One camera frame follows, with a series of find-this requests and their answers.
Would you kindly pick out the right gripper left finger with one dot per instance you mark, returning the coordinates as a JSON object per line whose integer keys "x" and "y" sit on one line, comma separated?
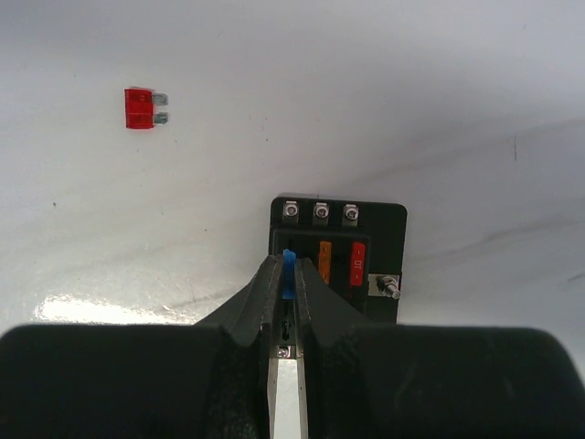
{"x": 213, "y": 379}

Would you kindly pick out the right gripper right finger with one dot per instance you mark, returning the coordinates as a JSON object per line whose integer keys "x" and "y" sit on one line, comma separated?
{"x": 362, "y": 379}

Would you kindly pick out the red blade fuse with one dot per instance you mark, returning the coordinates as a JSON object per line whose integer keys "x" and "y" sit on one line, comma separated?
{"x": 141, "y": 108}
{"x": 357, "y": 263}

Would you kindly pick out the black fuse box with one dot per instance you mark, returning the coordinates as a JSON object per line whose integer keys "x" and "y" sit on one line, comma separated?
{"x": 365, "y": 265}

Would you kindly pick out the orange blade fuse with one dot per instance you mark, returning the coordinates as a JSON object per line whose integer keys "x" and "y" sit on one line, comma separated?
{"x": 324, "y": 260}

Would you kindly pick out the blue blade fuse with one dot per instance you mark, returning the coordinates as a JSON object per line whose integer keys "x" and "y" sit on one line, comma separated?
{"x": 288, "y": 289}

